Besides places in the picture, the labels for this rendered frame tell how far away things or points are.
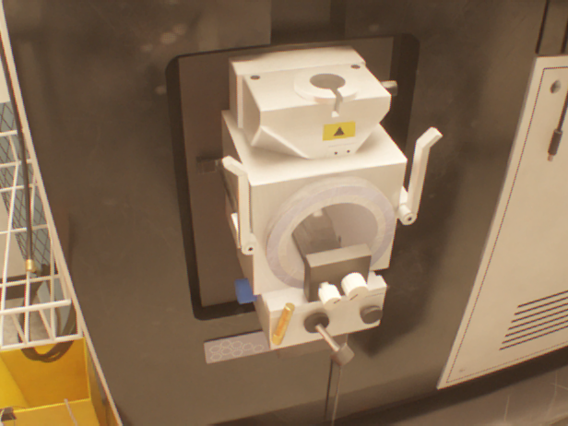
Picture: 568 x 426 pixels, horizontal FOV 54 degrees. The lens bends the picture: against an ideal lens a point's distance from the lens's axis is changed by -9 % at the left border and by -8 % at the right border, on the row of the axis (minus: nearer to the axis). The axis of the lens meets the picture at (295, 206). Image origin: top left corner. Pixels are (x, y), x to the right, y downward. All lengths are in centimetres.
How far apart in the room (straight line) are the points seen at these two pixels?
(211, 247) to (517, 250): 33
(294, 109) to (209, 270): 21
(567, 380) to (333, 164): 68
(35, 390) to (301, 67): 54
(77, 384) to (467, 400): 54
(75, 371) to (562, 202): 59
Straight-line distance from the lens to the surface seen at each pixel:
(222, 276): 53
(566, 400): 95
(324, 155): 38
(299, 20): 44
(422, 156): 38
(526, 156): 57
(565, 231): 69
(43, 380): 77
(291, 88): 37
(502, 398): 92
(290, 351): 51
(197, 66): 41
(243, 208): 35
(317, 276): 39
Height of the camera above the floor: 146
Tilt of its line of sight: 39 degrees down
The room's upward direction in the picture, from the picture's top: 2 degrees clockwise
